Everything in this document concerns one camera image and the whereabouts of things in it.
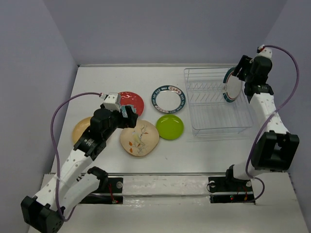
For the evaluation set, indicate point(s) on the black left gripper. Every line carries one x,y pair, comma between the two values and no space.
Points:
131,117

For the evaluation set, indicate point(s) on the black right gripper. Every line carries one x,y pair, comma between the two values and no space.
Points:
244,62

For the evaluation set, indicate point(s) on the red plate with teal flower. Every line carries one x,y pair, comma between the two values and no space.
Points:
133,100

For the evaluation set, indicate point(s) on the small green red rimmed plate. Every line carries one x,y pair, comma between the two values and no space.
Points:
232,86

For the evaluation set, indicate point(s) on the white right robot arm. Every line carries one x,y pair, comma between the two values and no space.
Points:
275,146

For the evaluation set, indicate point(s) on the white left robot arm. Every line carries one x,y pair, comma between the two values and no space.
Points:
47,209

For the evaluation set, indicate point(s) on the beige plate with bird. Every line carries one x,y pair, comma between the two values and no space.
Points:
141,140

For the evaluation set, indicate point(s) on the lime green plate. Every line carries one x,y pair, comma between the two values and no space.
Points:
170,127

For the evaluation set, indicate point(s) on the large green rimmed lettered plate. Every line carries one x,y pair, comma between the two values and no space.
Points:
168,99

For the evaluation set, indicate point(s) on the plain yellow plate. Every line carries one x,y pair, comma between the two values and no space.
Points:
79,128

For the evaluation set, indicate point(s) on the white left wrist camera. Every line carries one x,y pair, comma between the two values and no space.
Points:
111,101

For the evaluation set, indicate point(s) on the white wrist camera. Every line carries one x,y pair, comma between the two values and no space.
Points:
111,101
264,52

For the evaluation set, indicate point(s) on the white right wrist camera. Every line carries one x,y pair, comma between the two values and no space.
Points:
264,52

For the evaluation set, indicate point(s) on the white wire dish rack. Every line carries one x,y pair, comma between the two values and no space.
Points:
210,114

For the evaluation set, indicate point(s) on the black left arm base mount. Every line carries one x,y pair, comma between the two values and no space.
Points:
109,192

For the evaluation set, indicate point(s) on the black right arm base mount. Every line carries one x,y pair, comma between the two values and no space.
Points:
224,191

